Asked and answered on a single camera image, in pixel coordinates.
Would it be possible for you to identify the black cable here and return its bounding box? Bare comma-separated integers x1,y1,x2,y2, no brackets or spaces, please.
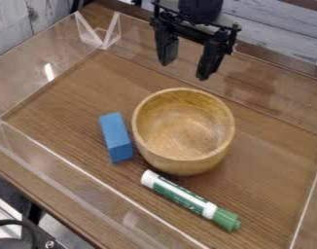
0,219,39,249

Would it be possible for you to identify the brown wooden bowl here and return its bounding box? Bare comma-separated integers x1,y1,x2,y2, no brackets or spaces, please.
132,88,236,176

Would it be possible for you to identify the clear acrylic tray wall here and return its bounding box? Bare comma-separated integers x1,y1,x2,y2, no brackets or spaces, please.
0,5,317,249

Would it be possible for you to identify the green white marker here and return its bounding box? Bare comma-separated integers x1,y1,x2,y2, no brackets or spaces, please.
141,170,243,231

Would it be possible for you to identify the black metal table frame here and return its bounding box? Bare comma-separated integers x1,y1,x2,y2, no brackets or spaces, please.
0,178,69,249

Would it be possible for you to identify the blue foam block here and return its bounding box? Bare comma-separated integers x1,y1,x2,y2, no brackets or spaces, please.
100,113,134,163

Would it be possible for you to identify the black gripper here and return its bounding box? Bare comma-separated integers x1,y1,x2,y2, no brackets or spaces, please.
152,0,243,81

